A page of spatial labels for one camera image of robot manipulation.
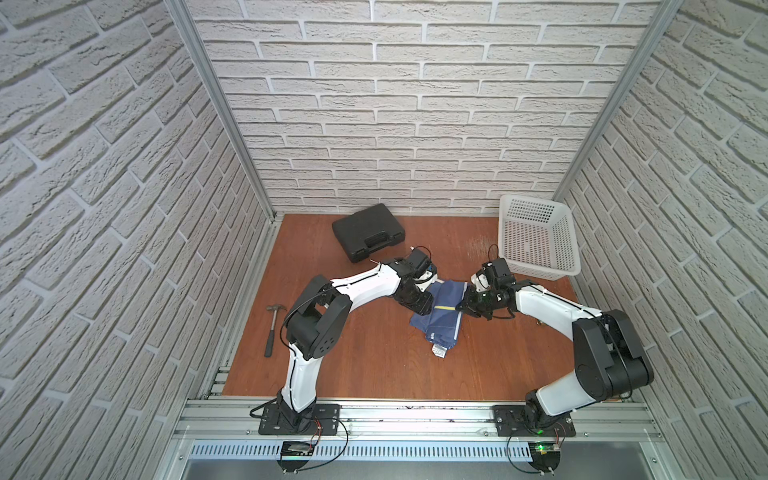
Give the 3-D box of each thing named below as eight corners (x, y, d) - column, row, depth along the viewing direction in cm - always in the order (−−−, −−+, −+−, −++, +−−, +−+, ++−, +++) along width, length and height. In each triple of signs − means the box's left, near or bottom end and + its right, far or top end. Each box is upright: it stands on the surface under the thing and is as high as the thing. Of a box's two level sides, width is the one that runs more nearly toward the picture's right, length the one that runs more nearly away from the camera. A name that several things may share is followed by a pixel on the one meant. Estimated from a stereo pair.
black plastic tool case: (352, 264, 106) (351, 256, 102) (331, 228, 117) (329, 219, 113) (406, 240, 113) (407, 232, 109) (381, 208, 124) (381, 199, 120)
